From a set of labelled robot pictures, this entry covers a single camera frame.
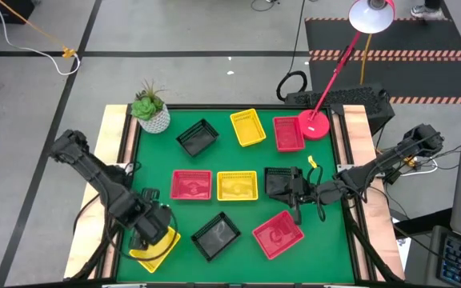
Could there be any black plastic basket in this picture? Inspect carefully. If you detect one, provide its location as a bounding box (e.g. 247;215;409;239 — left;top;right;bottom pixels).
190;211;242;262
175;118;220;158
264;166;295;198

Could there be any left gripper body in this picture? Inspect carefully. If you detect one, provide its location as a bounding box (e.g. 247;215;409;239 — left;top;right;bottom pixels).
134;199;174;246

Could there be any black hazard-striped floor mat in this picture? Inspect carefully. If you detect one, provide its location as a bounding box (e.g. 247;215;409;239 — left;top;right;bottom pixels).
304;17;461;106

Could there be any person's foot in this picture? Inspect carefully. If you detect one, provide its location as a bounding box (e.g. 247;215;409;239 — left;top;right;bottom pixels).
410;0;447;20

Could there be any red desk lamp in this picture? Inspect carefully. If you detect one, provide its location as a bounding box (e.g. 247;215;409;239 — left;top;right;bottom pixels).
297;0;396;141

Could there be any orange cord with connector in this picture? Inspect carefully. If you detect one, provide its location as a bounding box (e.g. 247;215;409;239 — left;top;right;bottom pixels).
0;0;76;59

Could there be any red plastic basket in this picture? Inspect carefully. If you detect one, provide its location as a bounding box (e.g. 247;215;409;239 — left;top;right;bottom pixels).
170;170;213;201
252;210;306;261
272;116;306;153

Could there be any yellow floor cable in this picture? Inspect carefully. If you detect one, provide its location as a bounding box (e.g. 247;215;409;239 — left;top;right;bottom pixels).
359;34;374;86

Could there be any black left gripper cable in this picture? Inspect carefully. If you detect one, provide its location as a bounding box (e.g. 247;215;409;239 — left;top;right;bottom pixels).
106;207;179;263

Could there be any black floor box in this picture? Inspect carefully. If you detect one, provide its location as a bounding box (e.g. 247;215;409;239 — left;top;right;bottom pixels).
0;0;35;25

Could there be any light wooden side board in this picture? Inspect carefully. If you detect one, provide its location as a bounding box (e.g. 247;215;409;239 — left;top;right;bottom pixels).
342;104;406;281
62;104;130;280

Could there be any succulent in white pot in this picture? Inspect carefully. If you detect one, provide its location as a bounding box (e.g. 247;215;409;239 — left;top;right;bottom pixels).
130;78;171;134

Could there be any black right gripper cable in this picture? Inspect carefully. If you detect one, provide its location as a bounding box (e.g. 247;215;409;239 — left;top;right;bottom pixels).
308;166;327;223

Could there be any yellow plastic basket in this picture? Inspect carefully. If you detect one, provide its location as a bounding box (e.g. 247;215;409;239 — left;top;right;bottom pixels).
129;226;182;274
230;108;267;148
216;170;259;202

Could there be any coiled black floor cable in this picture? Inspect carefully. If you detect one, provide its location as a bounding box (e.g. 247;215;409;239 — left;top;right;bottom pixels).
275;0;308;103

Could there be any white floor cable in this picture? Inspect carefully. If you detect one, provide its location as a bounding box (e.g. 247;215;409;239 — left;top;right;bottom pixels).
0;0;82;76

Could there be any black table frame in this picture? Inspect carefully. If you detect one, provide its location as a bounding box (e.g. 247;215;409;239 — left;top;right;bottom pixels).
64;102;406;288

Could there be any green table mat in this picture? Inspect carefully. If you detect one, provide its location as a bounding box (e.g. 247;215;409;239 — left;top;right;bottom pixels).
116;108;355;284

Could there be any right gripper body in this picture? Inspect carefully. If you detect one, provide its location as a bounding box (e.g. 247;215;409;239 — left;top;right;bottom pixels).
287;175;322;207

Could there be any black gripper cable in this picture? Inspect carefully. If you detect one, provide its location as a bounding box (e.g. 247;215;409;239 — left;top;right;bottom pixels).
308;166;327;223
106;207;179;263

